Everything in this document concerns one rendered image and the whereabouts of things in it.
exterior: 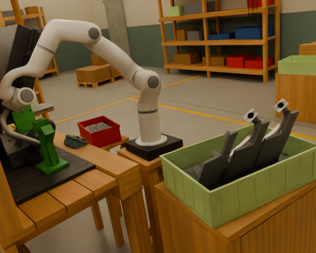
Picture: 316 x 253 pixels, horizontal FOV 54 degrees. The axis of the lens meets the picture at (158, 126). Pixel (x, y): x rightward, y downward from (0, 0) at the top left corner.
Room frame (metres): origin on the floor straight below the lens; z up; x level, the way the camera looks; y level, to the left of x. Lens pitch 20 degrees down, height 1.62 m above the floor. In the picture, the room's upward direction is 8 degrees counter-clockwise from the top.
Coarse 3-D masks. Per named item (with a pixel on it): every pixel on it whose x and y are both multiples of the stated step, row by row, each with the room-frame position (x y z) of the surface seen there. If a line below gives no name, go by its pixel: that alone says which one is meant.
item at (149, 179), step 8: (160, 168) 1.83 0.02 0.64; (144, 176) 1.53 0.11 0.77; (152, 176) 1.51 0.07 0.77; (160, 176) 1.56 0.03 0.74; (144, 184) 1.54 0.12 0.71; (152, 184) 1.51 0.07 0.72; (144, 192) 1.55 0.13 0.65; (152, 192) 1.51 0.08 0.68; (152, 200) 1.50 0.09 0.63; (152, 208) 1.50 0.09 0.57; (152, 216) 1.51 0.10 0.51; (152, 224) 1.53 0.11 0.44; (152, 232) 1.54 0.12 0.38; (160, 232) 1.51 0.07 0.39; (152, 240) 1.64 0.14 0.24; (160, 240) 1.50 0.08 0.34; (152, 248) 1.60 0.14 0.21; (160, 248) 1.50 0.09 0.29
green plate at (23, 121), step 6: (24, 108) 1.75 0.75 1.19; (30, 108) 1.77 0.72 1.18; (12, 114) 1.70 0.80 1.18; (18, 114) 1.72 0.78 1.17; (24, 114) 1.73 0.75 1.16; (30, 114) 1.75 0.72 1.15; (18, 120) 1.70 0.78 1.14; (24, 120) 1.72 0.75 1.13; (30, 120) 1.74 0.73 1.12; (18, 126) 1.69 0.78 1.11; (24, 126) 1.71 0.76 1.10; (30, 126) 1.72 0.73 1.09
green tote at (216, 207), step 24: (216, 144) 1.49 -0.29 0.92; (288, 144) 1.40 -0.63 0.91; (312, 144) 1.27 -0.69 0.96; (168, 168) 1.30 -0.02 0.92; (264, 168) 1.11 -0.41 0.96; (288, 168) 1.16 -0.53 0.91; (312, 168) 1.22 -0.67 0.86; (192, 192) 1.11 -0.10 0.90; (216, 192) 1.00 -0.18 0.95; (240, 192) 1.05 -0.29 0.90; (264, 192) 1.11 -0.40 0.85; (288, 192) 1.16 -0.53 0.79; (216, 216) 1.00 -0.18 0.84
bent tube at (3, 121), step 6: (6, 108) 1.64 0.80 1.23; (6, 114) 1.62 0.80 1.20; (0, 120) 1.61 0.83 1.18; (6, 120) 1.62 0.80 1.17; (6, 126) 1.60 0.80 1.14; (6, 132) 1.59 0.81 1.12; (12, 132) 1.60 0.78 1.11; (18, 138) 1.61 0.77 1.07; (24, 138) 1.62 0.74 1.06; (30, 138) 1.64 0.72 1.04; (36, 144) 1.65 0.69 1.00
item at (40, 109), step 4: (40, 104) 2.05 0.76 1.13; (44, 104) 2.04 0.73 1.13; (48, 104) 2.02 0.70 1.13; (32, 108) 1.97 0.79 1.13; (36, 108) 1.96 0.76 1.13; (40, 108) 1.94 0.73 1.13; (44, 108) 1.93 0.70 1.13; (48, 108) 1.94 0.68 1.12; (52, 108) 1.96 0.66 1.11; (36, 112) 1.89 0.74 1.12; (40, 112) 1.91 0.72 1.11; (44, 112) 1.92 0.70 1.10; (0, 116) 1.88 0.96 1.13; (8, 116) 1.85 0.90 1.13; (8, 120) 1.78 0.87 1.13; (12, 120) 1.79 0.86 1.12; (8, 124) 1.78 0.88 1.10
